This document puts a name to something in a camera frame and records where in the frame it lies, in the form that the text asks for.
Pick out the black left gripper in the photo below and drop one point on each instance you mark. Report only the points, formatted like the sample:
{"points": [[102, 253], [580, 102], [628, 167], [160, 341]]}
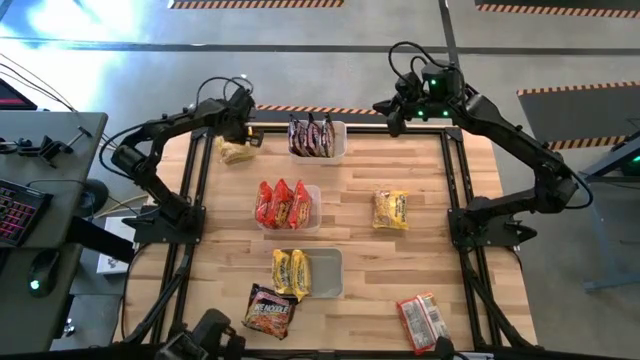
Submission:
{"points": [[237, 115]]}

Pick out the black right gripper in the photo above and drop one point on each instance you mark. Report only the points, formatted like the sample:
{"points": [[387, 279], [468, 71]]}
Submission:
{"points": [[410, 100]]}

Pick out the black ramen packet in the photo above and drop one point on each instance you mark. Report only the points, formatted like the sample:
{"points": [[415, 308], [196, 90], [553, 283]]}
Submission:
{"points": [[267, 312], [295, 137]]}

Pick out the orange red ramen packet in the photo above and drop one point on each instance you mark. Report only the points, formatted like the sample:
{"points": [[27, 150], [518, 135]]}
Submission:
{"points": [[264, 202]]}

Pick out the yellow creamy chicken ramen packet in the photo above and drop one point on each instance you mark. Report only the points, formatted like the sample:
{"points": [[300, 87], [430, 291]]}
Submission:
{"points": [[390, 210]]}

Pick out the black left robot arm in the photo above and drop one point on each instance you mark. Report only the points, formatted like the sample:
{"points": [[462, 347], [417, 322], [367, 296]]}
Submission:
{"points": [[150, 180]]}

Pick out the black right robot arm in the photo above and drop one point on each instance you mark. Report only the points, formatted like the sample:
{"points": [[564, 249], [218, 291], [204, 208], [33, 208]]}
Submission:
{"points": [[515, 140]]}

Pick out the white plastic bin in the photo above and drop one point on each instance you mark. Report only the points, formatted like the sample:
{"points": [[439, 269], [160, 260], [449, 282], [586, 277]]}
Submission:
{"points": [[342, 150]]}

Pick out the hazard striped black floor mat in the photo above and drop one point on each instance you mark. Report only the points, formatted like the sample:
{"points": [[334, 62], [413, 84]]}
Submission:
{"points": [[575, 115], [310, 114], [550, 10], [250, 4]]}

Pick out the clear plastic bin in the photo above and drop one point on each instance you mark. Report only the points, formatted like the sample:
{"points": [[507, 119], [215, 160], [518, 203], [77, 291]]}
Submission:
{"points": [[316, 220]]}

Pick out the pale grey plastic bin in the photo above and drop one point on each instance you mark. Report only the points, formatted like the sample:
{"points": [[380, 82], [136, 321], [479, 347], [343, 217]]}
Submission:
{"points": [[327, 272]]}

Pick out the black round stool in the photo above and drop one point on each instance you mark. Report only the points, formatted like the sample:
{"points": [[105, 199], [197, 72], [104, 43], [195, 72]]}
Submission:
{"points": [[95, 197]]}

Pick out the black flat bar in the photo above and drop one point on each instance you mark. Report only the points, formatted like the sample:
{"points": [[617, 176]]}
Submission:
{"points": [[100, 240]]}

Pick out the white box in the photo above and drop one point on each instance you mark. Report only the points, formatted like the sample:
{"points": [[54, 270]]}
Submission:
{"points": [[112, 262]]}

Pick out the black clamp device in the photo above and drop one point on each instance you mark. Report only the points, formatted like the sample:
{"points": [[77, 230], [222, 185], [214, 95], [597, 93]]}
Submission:
{"points": [[47, 149]]}

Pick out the small black object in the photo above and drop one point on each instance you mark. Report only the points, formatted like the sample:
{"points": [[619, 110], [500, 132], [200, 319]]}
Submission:
{"points": [[442, 349]]}

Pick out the black monitor red glow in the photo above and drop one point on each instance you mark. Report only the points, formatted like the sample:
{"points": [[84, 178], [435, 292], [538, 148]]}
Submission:
{"points": [[12, 100]]}

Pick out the black backlit keyboard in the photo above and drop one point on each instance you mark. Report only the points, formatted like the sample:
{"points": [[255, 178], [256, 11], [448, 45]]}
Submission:
{"points": [[20, 215]]}

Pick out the black device green light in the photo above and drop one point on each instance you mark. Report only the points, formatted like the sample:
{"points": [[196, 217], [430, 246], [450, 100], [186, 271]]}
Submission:
{"points": [[634, 162]]}

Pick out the black computer mouse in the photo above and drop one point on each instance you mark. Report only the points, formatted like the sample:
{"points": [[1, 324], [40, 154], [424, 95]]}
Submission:
{"points": [[44, 272]]}

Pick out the dark grey desk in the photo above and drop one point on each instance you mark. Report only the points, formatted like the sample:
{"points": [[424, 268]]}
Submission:
{"points": [[50, 320]]}

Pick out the black metal table frame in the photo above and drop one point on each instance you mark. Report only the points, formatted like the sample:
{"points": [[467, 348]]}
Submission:
{"points": [[450, 175]]}

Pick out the blue grey desk frame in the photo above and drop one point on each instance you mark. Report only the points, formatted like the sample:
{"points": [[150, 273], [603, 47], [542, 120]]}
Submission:
{"points": [[600, 260]]}

